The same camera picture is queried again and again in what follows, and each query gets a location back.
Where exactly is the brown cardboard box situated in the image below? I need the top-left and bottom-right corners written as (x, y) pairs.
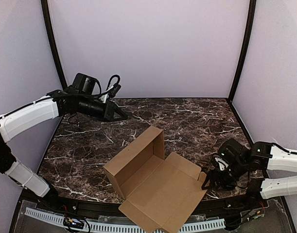
top-left (104, 126), bottom-right (207, 233)

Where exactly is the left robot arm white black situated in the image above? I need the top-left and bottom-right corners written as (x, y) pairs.
top-left (0, 73), bottom-right (128, 199)

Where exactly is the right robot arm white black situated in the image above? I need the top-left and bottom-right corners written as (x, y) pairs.
top-left (202, 138), bottom-right (297, 202)

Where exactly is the right small circuit board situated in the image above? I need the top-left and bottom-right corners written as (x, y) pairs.
top-left (242, 210), bottom-right (265, 222)

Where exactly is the small circuit board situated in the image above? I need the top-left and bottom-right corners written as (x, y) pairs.
top-left (63, 217), bottom-right (85, 230)
top-left (242, 210), bottom-right (265, 222)

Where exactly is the left small circuit board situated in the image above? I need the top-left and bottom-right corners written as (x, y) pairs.
top-left (63, 217), bottom-right (85, 230)

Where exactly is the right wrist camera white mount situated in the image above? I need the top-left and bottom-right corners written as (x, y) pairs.
top-left (210, 153), bottom-right (229, 171)

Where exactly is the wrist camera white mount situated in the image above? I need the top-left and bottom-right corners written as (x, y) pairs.
top-left (210, 153), bottom-right (229, 171)
top-left (99, 74), bottom-right (121, 103)

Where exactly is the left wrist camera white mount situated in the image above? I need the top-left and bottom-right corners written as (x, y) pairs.
top-left (99, 74), bottom-right (121, 103)

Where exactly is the black front frame rail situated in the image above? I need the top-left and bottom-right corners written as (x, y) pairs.
top-left (38, 191), bottom-right (270, 219)

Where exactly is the white slotted cable duct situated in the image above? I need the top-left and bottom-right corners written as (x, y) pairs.
top-left (24, 207), bottom-right (225, 233)

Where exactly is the left black frame post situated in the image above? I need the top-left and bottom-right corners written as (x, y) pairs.
top-left (40, 0), bottom-right (67, 89)

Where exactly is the black frame post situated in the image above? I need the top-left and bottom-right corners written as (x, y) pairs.
top-left (227, 0), bottom-right (257, 105)
top-left (40, 0), bottom-right (67, 89)

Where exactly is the right black frame post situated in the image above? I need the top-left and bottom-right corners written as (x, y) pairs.
top-left (227, 0), bottom-right (257, 105)

